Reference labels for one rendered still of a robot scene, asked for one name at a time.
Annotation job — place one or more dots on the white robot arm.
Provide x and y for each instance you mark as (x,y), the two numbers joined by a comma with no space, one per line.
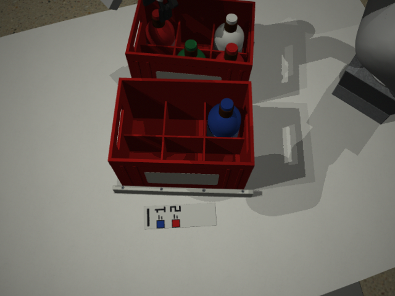
(374,43)

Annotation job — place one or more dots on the white paper pick list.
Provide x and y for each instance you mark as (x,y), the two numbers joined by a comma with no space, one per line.
(179,216)

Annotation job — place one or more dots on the red crate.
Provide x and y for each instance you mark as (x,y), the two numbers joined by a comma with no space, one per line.
(192,19)
(159,147)

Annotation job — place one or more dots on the green bottle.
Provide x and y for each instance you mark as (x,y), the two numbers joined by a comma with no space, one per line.
(191,49)

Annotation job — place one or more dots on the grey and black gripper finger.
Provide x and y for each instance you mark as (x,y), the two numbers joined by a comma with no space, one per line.
(165,11)
(148,2)

